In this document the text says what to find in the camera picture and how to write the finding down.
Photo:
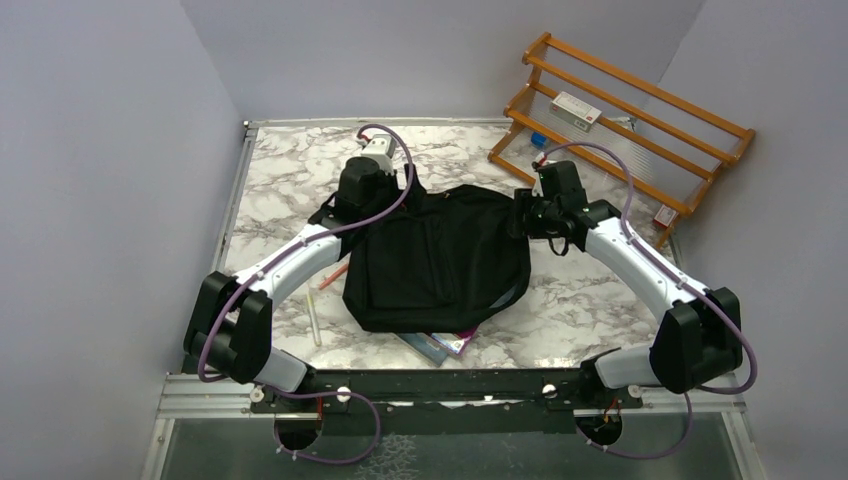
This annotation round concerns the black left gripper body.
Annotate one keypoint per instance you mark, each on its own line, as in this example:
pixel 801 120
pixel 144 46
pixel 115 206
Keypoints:
pixel 387 193

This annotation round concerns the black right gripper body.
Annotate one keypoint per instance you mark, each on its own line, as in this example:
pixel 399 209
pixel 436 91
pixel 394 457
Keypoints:
pixel 535 216

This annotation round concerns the small blue object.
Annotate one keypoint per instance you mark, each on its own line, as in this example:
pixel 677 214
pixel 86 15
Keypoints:
pixel 538 140

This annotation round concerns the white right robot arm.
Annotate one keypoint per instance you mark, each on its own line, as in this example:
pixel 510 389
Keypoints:
pixel 698 336

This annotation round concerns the small red white box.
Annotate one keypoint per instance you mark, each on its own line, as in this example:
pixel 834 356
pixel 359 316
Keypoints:
pixel 665 216

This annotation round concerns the black metal base rail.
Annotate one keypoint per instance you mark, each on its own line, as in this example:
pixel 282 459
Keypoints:
pixel 348 403

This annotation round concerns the pale yellow pencil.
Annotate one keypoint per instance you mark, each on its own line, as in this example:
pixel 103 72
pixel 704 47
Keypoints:
pixel 312 313

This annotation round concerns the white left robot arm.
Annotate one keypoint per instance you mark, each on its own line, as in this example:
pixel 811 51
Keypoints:
pixel 230 330

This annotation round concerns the orange wooden shelf rack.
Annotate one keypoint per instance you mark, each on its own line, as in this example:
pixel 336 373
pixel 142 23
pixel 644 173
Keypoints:
pixel 674 149

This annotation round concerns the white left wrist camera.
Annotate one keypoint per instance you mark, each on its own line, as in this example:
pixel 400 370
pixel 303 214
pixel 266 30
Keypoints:
pixel 380 148

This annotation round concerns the dark blue book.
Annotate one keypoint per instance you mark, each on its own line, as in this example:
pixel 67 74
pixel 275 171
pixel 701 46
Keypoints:
pixel 430 353

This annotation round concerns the salmon pink pencil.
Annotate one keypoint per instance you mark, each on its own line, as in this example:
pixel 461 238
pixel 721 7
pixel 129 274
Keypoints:
pixel 329 280

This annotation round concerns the black student bag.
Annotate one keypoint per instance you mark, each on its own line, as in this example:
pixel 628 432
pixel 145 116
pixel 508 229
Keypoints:
pixel 445 264

